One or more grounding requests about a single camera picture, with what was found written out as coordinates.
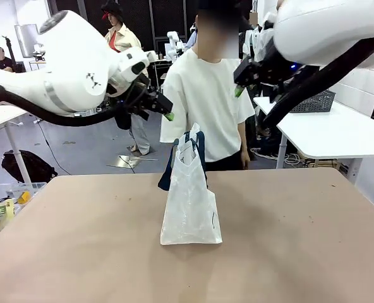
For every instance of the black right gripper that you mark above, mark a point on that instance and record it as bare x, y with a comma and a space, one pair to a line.
251, 73

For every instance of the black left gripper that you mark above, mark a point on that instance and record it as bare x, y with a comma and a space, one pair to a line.
142, 101

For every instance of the dark plastic mesh basket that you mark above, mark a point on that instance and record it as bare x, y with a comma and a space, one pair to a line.
316, 102

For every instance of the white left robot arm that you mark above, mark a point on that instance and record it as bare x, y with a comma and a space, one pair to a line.
70, 63

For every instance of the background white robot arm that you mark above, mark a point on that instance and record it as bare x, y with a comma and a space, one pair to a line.
173, 38

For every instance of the person's left forearm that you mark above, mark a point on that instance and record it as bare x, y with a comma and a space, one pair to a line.
243, 139

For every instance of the person's left hand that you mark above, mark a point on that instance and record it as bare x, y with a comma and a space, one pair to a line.
245, 159

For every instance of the person in white T-shirt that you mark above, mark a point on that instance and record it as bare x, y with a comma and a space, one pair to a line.
206, 94

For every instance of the background person in white clothes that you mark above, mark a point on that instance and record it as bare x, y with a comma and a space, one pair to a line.
253, 38

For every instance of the shiny metal floor plate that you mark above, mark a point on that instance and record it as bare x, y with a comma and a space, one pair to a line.
127, 161

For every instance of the person in blue shirt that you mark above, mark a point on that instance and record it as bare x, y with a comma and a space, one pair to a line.
192, 38

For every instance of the white side table with basket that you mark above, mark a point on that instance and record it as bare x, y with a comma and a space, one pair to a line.
332, 132

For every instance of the black backpack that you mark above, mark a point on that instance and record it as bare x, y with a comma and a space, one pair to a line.
29, 165

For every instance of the clear plastic storage bin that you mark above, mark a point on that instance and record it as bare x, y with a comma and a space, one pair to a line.
35, 187

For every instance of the white board panel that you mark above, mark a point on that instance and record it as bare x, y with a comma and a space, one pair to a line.
24, 38

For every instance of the black tripod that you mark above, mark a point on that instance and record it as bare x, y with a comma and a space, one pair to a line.
10, 52

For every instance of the small yellow package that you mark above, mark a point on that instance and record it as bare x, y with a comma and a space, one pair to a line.
24, 197

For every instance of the seated person in black shirt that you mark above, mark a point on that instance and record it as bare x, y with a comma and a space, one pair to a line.
2, 62

